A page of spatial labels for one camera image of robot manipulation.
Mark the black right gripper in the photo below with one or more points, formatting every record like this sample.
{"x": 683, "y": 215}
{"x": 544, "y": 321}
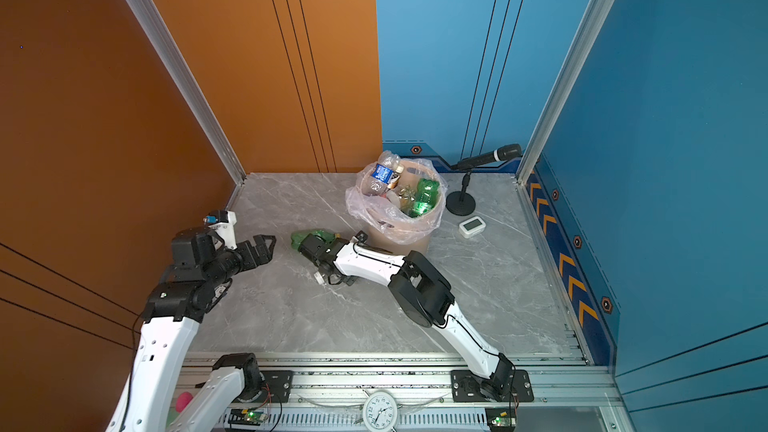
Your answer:
{"x": 339, "y": 279}

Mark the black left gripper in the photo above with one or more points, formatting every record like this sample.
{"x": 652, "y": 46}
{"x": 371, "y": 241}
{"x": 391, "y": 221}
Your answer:
{"x": 264, "y": 253}

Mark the clear blue label bottle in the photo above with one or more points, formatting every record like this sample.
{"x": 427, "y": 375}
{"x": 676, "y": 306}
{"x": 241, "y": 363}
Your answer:
{"x": 383, "y": 172}

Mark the red white label bottle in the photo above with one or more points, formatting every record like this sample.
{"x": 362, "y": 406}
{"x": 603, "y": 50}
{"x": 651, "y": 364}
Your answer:
{"x": 332, "y": 279}

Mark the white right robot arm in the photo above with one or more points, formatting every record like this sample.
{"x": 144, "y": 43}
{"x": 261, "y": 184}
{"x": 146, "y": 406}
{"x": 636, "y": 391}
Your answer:
{"x": 423, "y": 294}

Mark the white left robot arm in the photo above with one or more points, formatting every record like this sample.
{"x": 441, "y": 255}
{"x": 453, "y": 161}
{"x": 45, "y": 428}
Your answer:
{"x": 204, "y": 263}

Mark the clear plastic bin liner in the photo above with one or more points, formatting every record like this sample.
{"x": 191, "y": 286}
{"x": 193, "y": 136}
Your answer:
{"x": 400, "y": 199}

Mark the beige waste bin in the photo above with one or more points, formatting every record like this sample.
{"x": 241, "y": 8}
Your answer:
{"x": 387, "y": 224}

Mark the black microphone stand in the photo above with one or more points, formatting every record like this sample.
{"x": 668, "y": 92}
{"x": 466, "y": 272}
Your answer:
{"x": 461, "y": 203}

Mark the white digital clock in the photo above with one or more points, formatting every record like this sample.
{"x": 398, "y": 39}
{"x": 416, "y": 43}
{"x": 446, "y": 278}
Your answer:
{"x": 472, "y": 227}

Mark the green circuit board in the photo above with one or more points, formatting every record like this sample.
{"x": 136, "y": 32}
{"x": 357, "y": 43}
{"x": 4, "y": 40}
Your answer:
{"x": 247, "y": 417}

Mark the white analog clock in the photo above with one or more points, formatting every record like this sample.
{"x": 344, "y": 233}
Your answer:
{"x": 380, "y": 412}

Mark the black microphone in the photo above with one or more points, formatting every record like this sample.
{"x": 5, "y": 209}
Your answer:
{"x": 501, "y": 154}

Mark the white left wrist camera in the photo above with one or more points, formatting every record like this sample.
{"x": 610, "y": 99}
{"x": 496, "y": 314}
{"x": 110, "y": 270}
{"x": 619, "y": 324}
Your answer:
{"x": 222, "y": 222}

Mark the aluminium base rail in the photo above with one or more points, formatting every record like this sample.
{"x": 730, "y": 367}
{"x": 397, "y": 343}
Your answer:
{"x": 433, "y": 393}

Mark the aluminium corner post left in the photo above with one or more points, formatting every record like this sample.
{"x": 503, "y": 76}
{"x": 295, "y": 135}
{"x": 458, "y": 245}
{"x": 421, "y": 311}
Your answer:
{"x": 161, "y": 39}

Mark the aluminium corner post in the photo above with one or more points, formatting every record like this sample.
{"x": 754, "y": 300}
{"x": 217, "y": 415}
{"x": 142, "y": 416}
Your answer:
{"x": 589, "y": 28}
{"x": 161, "y": 39}

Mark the aluminium corner post right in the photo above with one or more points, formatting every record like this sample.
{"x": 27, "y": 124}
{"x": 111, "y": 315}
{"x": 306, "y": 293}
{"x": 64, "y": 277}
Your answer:
{"x": 589, "y": 28}

